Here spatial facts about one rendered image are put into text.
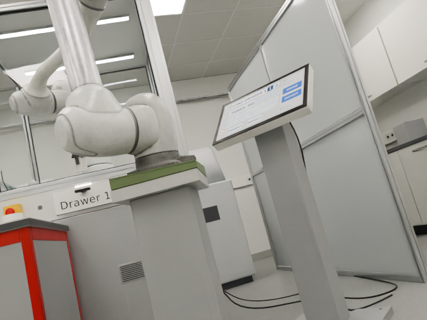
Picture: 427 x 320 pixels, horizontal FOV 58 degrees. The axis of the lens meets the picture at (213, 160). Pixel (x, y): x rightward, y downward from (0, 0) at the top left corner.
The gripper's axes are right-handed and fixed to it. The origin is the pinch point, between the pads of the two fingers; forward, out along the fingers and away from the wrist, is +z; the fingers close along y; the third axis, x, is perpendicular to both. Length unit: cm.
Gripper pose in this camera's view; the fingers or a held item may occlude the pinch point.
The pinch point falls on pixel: (82, 169)
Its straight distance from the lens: 186.2
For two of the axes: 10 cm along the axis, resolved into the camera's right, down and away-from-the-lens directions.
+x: -9.6, 2.2, -1.7
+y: -1.8, 0.1, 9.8
